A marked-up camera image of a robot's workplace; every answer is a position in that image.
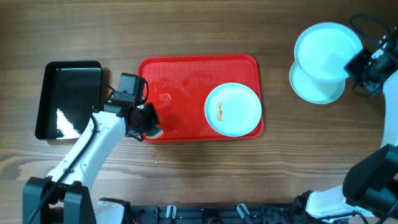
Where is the green and orange sponge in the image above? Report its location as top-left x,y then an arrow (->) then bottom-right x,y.
145,126 -> 164,139

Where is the white plate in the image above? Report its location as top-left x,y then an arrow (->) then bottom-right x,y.
289,62 -> 346,105
294,22 -> 363,82
204,83 -> 262,138

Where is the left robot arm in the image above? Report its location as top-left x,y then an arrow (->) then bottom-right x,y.
22,100 -> 160,223

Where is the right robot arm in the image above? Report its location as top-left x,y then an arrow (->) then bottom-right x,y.
290,39 -> 397,223

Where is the red plastic tray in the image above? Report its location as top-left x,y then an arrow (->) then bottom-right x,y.
138,54 -> 261,142

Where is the black rectangular water basin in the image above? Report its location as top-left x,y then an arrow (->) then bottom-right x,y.
35,61 -> 102,140

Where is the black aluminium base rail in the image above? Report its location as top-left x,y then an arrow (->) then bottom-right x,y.
124,203 -> 348,224

